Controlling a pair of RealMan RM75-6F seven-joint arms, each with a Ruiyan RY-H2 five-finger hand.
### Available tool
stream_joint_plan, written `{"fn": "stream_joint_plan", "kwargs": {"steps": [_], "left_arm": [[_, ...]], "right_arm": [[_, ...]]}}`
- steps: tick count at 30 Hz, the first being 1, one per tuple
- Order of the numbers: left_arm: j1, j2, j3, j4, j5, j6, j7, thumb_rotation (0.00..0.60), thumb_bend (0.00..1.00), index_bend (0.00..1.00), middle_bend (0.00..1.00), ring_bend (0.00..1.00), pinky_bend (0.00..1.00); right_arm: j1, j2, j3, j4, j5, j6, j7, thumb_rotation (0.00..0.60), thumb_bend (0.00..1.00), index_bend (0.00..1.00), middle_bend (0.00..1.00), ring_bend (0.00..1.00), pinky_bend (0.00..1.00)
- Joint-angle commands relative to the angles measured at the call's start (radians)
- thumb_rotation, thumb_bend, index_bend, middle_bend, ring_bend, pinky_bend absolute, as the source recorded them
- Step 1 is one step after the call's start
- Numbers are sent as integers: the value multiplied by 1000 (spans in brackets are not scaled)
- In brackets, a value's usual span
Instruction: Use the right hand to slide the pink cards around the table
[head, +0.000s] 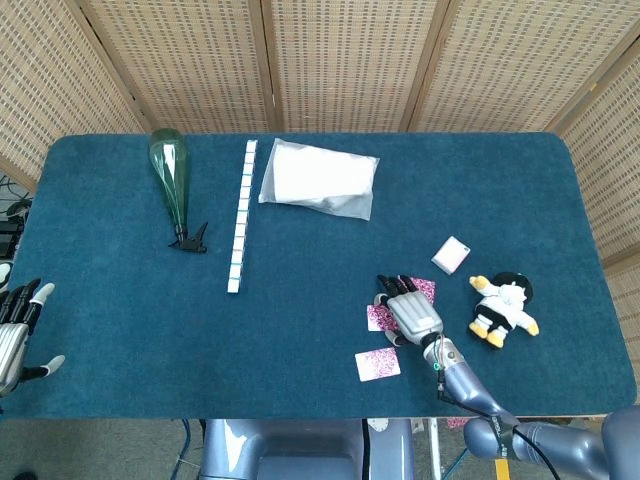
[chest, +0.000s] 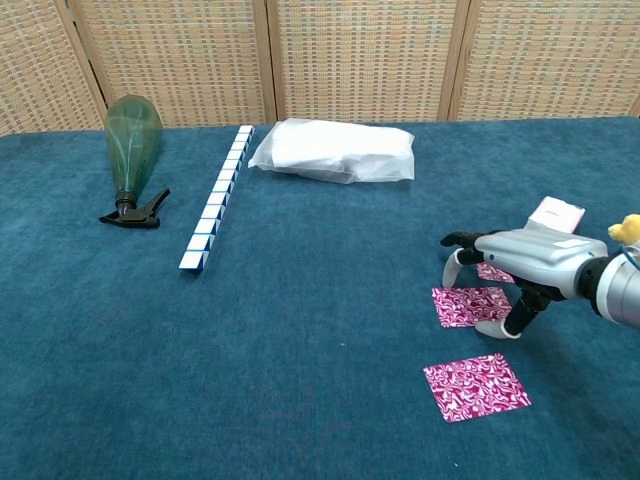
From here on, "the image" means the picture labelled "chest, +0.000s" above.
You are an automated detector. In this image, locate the wicker folding screen panel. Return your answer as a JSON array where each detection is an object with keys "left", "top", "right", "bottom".
[
  {"left": 252, "top": 0, "right": 471, "bottom": 124},
  {"left": 64, "top": 0, "right": 279, "bottom": 129},
  {"left": 0, "top": 0, "right": 106, "bottom": 137},
  {"left": 447, "top": 0, "right": 640, "bottom": 121}
]

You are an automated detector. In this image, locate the teal felt table cloth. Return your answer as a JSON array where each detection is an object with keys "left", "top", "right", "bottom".
[{"left": 0, "top": 115, "right": 640, "bottom": 480}]

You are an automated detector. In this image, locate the white plastic bag package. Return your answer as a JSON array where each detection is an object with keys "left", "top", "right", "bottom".
[{"left": 247, "top": 118, "right": 416, "bottom": 185}]

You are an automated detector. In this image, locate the blue white snake puzzle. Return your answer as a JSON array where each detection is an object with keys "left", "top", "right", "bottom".
[{"left": 178, "top": 124, "right": 256, "bottom": 274}]

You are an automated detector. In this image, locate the penguin plush toy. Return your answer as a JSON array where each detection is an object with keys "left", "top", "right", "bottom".
[{"left": 607, "top": 213, "right": 640, "bottom": 247}]

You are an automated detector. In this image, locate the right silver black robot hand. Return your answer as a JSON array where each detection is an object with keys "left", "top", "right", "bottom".
[{"left": 439, "top": 227, "right": 609, "bottom": 341}]

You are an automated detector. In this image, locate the green plastic spray bottle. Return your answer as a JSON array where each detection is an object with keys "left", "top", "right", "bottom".
[{"left": 98, "top": 93, "right": 172, "bottom": 230}]

